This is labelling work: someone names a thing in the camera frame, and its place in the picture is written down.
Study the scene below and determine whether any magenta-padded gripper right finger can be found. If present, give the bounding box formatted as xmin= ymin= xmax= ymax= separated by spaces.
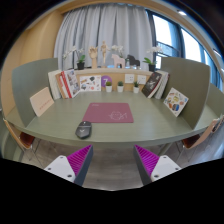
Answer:
xmin=133 ymin=144 xmax=183 ymax=186

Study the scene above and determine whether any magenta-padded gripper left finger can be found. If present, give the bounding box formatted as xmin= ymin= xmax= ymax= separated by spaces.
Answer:
xmin=43 ymin=144 xmax=94 ymax=187

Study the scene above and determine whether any dark grey computer mouse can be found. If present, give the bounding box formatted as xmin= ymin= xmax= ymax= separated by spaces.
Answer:
xmin=75 ymin=120 xmax=93 ymax=140

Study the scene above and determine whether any mauve pink mouse pad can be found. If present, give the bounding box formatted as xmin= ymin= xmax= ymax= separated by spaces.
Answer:
xmin=82 ymin=102 xmax=135 ymax=124

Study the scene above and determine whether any wooden chair with orange seat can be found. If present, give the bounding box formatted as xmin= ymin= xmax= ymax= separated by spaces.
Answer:
xmin=2 ymin=117 xmax=43 ymax=168
xmin=159 ymin=114 xmax=224 ymax=164

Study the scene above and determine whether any colourful illustrated white card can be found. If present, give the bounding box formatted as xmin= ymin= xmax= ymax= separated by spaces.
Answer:
xmin=163 ymin=87 xmax=190 ymax=118

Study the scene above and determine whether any beige hardcover book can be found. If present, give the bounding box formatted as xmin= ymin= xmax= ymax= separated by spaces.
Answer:
xmin=29 ymin=86 xmax=55 ymax=118

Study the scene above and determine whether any brown book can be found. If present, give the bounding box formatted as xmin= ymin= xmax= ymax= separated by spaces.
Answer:
xmin=55 ymin=72 xmax=69 ymax=100

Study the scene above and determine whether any small plant in white pot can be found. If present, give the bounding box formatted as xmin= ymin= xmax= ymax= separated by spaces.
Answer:
xmin=116 ymin=80 xmax=125 ymax=93
xmin=132 ymin=81 xmax=140 ymax=94
xmin=105 ymin=80 xmax=114 ymax=93

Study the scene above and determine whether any black cover book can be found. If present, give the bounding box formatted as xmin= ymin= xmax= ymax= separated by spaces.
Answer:
xmin=141 ymin=71 xmax=163 ymax=99

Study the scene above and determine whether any white thick book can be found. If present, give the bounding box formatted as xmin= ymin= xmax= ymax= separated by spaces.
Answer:
xmin=47 ymin=69 xmax=63 ymax=101

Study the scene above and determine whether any red and white picture book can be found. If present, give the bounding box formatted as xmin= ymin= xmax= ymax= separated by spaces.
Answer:
xmin=60 ymin=68 xmax=81 ymax=100

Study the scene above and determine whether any green felt desk partition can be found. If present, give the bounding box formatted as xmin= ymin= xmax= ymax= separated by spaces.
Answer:
xmin=160 ymin=56 xmax=212 ymax=130
xmin=11 ymin=57 xmax=60 ymax=128
xmin=205 ymin=83 xmax=224 ymax=118

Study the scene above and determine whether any white sticker picture card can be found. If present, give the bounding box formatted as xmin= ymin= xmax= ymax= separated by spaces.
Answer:
xmin=79 ymin=75 xmax=102 ymax=93

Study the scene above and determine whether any round purple number sign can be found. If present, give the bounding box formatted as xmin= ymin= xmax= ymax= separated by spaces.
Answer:
xmin=100 ymin=75 xmax=113 ymax=89

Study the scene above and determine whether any white orchid in black pot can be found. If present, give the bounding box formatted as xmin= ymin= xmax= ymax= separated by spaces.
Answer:
xmin=143 ymin=45 xmax=164 ymax=73
xmin=62 ymin=45 xmax=87 ymax=71

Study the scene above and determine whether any light wooden desk shelf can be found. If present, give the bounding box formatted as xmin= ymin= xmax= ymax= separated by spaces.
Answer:
xmin=74 ymin=67 xmax=154 ymax=93

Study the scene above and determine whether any black wooden horse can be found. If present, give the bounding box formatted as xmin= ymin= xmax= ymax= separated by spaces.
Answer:
xmin=126 ymin=54 xmax=141 ymax=68

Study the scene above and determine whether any pink wooden horse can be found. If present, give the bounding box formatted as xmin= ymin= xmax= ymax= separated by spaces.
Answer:
xmin=111 ymin=53 xmax=126 ymax=69

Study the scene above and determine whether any wooden hand model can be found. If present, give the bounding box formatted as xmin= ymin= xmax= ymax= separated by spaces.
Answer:
xmin=88 ymin=46 xmax=99 ymax=70

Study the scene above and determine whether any wooden artist mannequin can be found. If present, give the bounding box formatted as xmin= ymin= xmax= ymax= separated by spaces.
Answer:
xmin=100 ymin=40 xmax=111 ymax=68

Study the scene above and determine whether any white orchid behind horse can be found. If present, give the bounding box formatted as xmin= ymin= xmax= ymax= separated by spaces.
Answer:
xmin=110 ymin=44 xmax=125 ymax=58

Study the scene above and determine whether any dark framed window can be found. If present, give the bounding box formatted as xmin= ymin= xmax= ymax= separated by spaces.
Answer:
xmin=146 ymin=9 xmax=224 ymax=91

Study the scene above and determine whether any grey white curtain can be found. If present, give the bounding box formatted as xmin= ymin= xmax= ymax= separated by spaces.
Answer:
xmin=53 ymin=3 xmax=154 ymax=72

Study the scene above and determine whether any white wall socket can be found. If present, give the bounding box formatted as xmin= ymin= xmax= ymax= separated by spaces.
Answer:
xmin=137 ymin=74 xmax=148 ymax=85
xmin=124 ymin=73 xmax=135 ymax=84

